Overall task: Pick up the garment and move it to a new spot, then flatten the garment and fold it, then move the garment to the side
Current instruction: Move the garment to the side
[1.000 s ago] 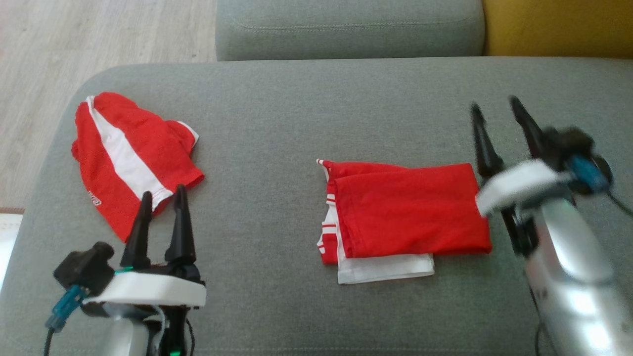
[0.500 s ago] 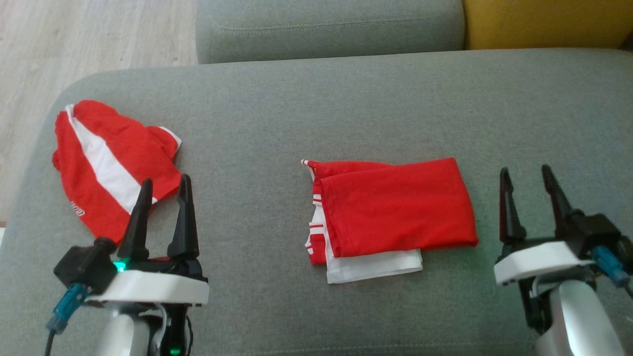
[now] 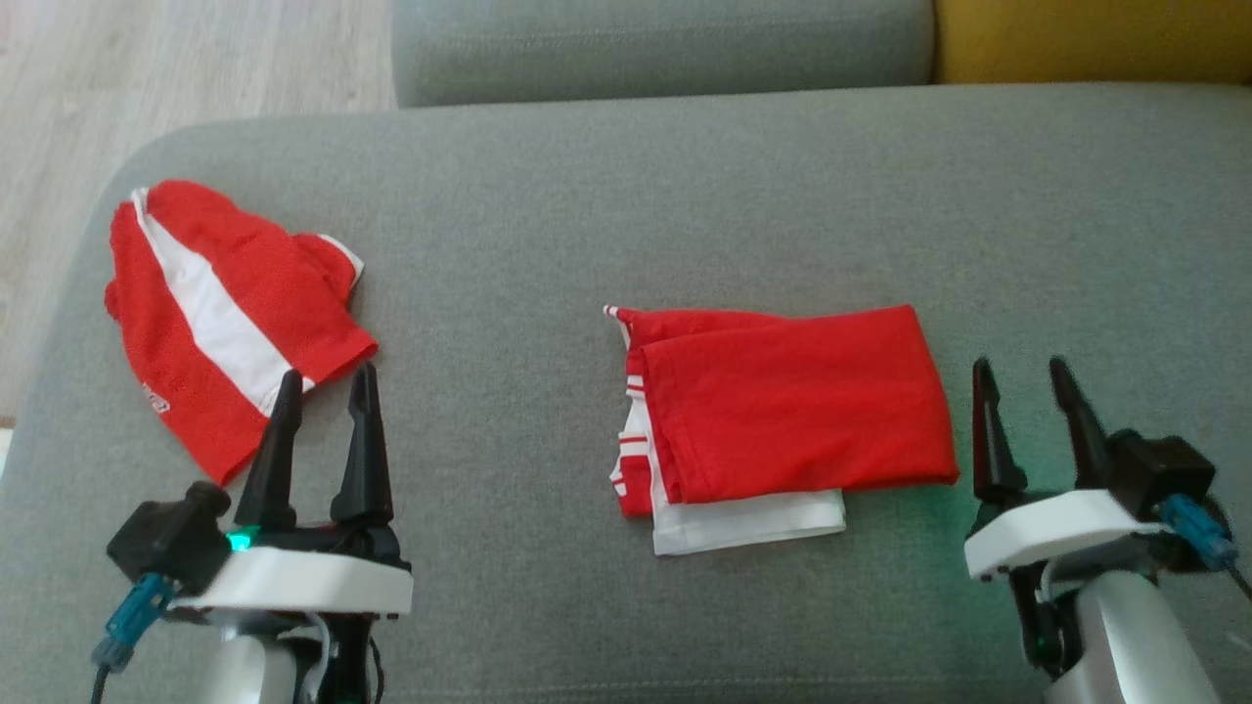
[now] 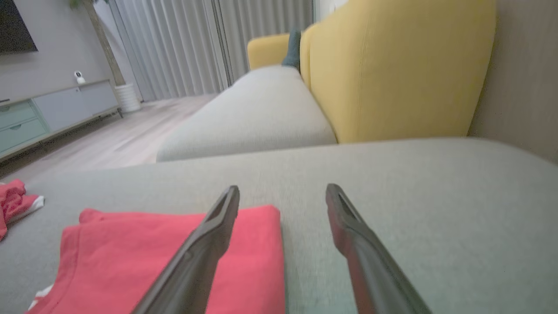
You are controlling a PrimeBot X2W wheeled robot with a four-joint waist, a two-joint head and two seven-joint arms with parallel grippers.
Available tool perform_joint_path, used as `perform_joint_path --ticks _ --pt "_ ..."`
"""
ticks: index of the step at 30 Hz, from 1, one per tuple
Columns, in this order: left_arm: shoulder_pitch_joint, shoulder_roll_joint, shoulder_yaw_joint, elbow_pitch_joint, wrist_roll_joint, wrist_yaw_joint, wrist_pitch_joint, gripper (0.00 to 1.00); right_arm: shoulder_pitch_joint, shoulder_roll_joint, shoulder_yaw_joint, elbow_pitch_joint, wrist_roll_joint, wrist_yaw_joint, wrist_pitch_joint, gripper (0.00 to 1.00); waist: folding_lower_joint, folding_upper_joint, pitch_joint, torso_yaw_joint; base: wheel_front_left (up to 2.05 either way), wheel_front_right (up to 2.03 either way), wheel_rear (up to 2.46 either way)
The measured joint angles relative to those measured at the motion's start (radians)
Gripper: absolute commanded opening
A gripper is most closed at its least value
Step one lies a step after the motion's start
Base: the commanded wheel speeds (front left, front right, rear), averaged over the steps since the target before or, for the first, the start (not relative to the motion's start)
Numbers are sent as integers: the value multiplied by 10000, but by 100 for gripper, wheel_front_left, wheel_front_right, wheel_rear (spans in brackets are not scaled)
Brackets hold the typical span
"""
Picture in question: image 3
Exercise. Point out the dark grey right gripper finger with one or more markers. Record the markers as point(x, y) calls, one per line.
point(1086, 440)
point(993, 450)

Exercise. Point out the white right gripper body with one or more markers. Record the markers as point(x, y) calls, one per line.
point(1056, 528)

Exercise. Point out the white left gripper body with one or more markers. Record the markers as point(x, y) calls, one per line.
point(313, 582)

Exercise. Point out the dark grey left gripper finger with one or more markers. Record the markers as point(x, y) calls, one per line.
point(364, 460)
point(274, 460)

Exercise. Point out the red shorts white side stripe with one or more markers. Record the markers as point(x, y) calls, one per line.
point(166, 323)

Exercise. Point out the red jersey shirt white sleeves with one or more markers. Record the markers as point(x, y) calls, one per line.
point(802, 401)

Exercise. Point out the grey fabric sofa seat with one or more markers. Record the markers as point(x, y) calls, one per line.
point(548, 244)

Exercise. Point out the yellow sofa back cushion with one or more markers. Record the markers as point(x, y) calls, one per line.
point(1095, 39)

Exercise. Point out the grey sofa back cushion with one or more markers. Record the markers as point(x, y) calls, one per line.
point(665, 49)

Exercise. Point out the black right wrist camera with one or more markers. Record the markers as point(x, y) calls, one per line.
point(1164, 469)

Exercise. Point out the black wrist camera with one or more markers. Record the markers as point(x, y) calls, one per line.
point(1164, 469)
point(166, 538)

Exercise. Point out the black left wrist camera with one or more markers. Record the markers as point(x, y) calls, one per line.
point(166, 538)

